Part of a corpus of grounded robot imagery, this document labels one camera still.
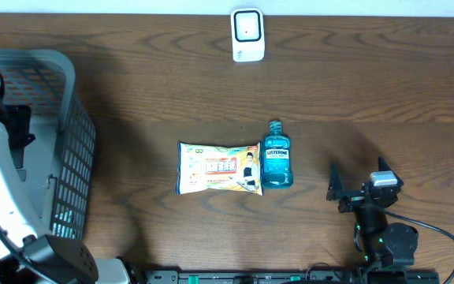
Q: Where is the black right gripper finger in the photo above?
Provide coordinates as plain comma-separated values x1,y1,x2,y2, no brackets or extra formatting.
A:
378,156,400,184
328,163,343,193

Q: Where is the teal mouthwash bottle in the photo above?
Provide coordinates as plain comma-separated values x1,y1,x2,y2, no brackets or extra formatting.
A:
262,120,293,189

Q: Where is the wet wipes pack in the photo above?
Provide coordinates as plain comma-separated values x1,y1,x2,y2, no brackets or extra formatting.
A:
176,142,263,196

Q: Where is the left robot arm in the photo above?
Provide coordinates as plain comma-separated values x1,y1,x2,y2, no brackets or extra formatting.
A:
0,50,130,283

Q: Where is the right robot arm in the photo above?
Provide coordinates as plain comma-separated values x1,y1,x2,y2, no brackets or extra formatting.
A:
326,157,419,283

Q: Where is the white barcode scanner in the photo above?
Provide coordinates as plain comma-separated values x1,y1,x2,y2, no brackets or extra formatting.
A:
230,8,266,62

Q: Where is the grey plastic basket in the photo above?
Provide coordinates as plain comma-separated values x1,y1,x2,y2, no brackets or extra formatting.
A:
0,50,96,246

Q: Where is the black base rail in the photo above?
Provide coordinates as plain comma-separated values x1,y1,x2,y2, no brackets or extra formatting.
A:
143,268,440,284

